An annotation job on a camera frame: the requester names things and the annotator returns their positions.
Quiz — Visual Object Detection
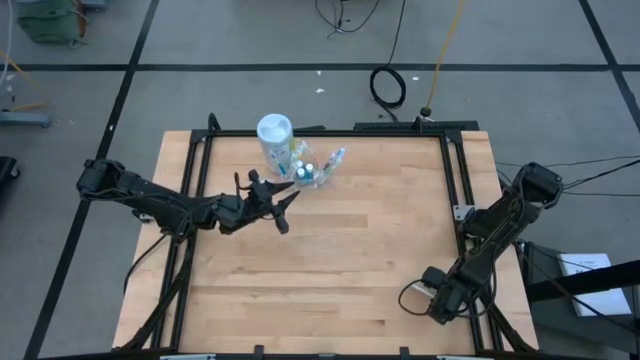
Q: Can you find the white green wipes canister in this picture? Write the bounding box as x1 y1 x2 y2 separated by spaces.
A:
255 113 296 176

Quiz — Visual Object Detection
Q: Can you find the green bag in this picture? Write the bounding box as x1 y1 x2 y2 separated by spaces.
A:
17 0 87 47

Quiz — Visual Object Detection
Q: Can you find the dark equipment cart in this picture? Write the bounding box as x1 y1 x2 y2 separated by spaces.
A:
519 242 640 354

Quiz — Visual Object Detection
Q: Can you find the thin black floor cable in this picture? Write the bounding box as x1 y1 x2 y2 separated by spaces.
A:
314 0 381 37

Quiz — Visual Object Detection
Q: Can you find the black chair base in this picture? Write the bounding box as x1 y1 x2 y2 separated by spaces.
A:
0 155 21 194

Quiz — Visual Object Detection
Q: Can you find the black cables bundle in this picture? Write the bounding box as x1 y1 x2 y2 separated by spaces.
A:
494 157 640 199

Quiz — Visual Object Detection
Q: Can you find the clear acrylic holder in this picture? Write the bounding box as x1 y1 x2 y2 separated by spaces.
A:
279 139 350 191

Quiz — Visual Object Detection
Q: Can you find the thin yellow cable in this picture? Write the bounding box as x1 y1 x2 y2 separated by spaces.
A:
0 49 49 112

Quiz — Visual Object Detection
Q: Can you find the grey metal base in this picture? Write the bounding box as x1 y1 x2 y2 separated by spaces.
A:
0 109 54 128

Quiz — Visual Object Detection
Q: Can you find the coiled black cable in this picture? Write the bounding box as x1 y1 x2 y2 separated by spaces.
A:
368 0 408 121

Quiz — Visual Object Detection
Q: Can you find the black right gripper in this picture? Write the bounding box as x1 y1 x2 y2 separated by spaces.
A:
422 266 476 326

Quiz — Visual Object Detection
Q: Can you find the black aluminium frame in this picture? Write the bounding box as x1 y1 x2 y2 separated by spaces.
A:
117 112 539 360

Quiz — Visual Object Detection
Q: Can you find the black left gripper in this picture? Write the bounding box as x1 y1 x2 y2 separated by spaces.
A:
219 169 301 235

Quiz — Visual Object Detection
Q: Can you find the white booklet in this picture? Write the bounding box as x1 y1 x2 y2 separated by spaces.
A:
558 253 633 319

